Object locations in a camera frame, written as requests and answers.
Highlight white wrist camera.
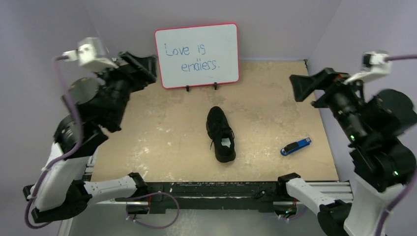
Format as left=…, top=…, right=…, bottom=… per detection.
left=62, top=37, right=119, bottom=73
left=343, top=50, right=392, bottom=85

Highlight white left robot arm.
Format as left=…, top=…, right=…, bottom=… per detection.
left=23, top=50, right=157, bottom=229

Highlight black shoelace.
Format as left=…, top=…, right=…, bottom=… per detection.
left=210, top=127, right=235, bottom=149

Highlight aluminium extrusion rail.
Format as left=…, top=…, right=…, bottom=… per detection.
left=59, top=156, right=356, bottom=236

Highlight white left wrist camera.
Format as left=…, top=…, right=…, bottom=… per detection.
left=62, top=37, right=119, bottom=73

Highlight blue black marker eraser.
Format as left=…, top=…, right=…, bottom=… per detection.
left=280, top=138, right=311, bottom=156

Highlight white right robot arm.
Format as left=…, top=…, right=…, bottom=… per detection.
left=276, top=68, right=417, bottom=236

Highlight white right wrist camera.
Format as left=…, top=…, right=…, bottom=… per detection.
left=343, top=50, right=392, bottom=85

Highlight black shoe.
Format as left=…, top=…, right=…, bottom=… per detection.
left=206, top=106, right=236, bottom=163

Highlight red framed whiteboard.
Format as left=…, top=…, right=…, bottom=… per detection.
left=154, top=23, right=240, bottom=89

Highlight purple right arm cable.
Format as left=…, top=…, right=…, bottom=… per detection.
left=278, top=54, right=417, bottom=236

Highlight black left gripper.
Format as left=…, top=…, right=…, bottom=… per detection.
left=95, top=51, right=160, bottom=127

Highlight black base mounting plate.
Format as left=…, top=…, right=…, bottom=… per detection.
left=141, top=181, right=300, bottom=215

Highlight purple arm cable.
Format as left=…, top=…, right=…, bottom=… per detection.
left=24, top=55, right=180, bottom=229
left=278, top=54, right=417, bottom=236

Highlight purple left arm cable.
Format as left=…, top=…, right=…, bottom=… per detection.
left=24, top=55, right=180, bottom=229

